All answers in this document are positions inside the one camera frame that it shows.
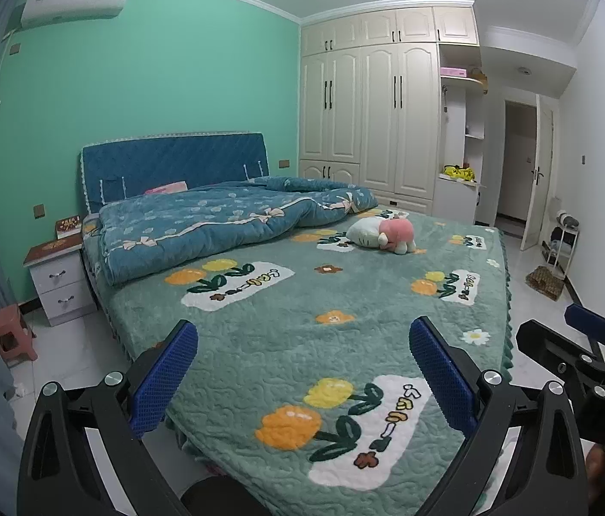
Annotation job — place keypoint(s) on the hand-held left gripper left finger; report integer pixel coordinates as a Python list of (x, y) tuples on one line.
[(165, 373)]

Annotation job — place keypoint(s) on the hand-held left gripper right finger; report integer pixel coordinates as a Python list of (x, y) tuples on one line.
[(439, 373)]

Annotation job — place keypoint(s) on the dark round container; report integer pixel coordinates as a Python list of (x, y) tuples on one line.
[(211, 502)]

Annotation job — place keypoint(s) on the person's right hand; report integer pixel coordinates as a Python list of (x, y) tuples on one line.
[(595, 462)]

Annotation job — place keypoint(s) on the woven brown mat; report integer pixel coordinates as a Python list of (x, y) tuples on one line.
[(544, 282)]

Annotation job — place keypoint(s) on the white metal rack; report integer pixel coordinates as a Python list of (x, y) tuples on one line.
[(568, 250)]

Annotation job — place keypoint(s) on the grey bundle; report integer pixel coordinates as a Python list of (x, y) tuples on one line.
[(568, 219)]

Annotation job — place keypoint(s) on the green floral bedspread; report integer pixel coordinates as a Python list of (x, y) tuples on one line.
[(292, 333)]

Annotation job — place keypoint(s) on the white nightstand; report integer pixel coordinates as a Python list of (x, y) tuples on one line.
[(58, 290)]

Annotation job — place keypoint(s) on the blue floral quilt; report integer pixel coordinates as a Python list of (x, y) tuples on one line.
[(184, 226)]

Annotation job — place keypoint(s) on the white and pink plush toy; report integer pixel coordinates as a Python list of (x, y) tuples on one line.
[(367, 234)]

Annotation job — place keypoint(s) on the white door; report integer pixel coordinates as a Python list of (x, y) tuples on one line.
[(539, 172)]

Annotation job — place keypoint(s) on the pink plastic stool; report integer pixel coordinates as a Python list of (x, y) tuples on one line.
[(4, 322)]

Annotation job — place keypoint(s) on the pink pillow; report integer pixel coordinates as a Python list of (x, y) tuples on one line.
[(165, 188)]

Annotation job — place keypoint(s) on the yellow bag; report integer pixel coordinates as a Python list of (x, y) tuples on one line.
[(458, 173)]

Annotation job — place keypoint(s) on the blue padded headboard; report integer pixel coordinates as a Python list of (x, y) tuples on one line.
[(173, 161)]

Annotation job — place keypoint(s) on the cream wardrobe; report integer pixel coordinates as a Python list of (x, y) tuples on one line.
[(383, 118)]

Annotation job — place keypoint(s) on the pink box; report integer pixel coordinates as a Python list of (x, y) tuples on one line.
[(454, 72)]

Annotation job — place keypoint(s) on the white air conditioner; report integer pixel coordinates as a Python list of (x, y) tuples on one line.
[(74, 5)]

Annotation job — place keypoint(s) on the brown wall switch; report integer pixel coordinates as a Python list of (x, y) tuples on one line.
[(38, 210)]

